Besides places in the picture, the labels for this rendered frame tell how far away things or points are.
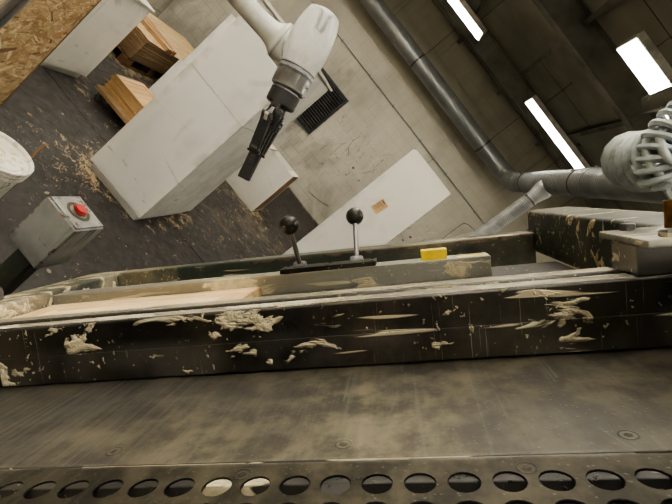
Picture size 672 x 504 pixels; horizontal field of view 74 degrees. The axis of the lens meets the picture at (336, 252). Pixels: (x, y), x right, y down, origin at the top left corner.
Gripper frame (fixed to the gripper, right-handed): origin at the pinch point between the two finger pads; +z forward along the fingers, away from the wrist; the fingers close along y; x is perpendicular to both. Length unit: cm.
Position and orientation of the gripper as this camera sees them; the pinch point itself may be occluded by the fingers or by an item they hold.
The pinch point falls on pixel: (249, 166)
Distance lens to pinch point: 115.2
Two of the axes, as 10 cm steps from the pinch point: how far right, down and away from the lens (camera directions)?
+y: 1.0, -0.6, 9.9
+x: -8.8, -4.7, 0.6
